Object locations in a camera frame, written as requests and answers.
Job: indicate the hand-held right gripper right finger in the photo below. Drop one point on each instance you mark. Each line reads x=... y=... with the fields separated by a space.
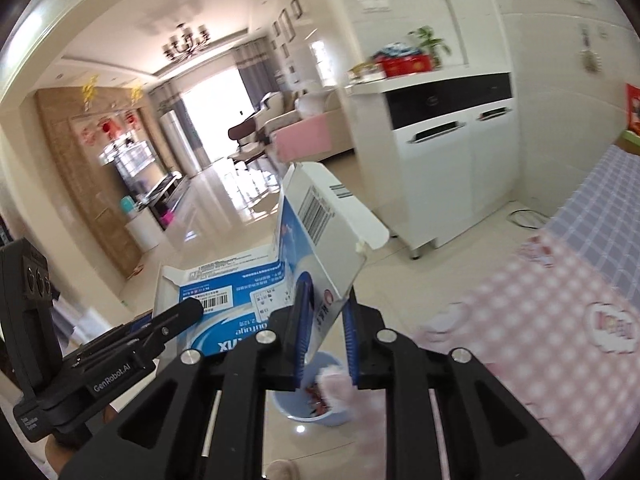
x=350 y=340

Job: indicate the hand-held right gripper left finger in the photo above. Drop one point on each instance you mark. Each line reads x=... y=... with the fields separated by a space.
x=301 y=330

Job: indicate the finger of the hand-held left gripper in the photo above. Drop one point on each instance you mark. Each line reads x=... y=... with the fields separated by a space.
x=134 y=326
x=180 y=312

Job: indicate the light blue plastic bin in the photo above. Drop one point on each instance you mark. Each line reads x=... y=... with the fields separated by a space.
x=300 y=412

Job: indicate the blue and white carton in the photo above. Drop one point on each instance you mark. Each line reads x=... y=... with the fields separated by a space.
x=320 y=230

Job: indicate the person's left hand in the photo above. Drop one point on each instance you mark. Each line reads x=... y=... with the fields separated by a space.
x=55 y=462

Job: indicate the white television stand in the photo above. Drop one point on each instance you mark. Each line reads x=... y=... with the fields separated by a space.
x=167 y=195

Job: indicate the television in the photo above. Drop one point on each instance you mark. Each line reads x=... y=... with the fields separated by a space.
x=130 y=167

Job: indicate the white standing air conditioner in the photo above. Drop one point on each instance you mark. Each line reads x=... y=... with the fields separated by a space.
x=176 y=142

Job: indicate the white cabinet with black drawers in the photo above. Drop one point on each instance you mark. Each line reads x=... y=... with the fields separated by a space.
x=440 y=185

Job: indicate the dark wooden chair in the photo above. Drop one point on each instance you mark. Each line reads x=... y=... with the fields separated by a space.
x=245 y=132

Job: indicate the pink blanket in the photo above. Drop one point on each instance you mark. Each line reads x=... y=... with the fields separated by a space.
x=302 y=137

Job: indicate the grey striped curtain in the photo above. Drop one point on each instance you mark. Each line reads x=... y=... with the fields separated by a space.
x=170 y=100
x=255 y=72

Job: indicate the beige sofa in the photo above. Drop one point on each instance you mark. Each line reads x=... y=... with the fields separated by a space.
x=335 y=110

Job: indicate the white covered armchair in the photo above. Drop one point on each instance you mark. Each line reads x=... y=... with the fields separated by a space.
x=272 y=105

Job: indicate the gold coloured box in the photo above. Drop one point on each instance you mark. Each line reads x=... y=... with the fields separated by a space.
x=365 y=73

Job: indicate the black chandelier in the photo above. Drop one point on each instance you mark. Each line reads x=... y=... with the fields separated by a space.
x=187 y=45

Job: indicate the red gift box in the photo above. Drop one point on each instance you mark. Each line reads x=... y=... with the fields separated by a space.
x=407 y=65

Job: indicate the blue and white cloth bundle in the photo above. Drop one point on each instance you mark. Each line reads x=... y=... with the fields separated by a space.
x=395 y=51

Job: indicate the small green potted plant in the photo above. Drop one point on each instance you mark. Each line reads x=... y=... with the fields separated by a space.
x=430 y=42

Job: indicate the green tray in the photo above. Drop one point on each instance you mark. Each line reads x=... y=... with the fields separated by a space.
x=631 y=142

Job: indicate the small red paper wall decoration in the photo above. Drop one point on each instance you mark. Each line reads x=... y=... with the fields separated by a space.
x=131 y=117

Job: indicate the yellow flower wall decoration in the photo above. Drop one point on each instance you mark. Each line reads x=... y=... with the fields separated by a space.
x=90 y=92
x=136 y=91

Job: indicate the group of wall picture frames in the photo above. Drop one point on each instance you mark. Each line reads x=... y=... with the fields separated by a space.
x=287 y=25

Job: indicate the white light switch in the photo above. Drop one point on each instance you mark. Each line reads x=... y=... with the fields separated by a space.
x=376 y=4

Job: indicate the red photo frame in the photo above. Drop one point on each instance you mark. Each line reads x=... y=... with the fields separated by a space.
x=634 y=110

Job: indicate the hanging wall brush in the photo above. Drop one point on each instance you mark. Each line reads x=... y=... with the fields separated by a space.
x=590 y=57

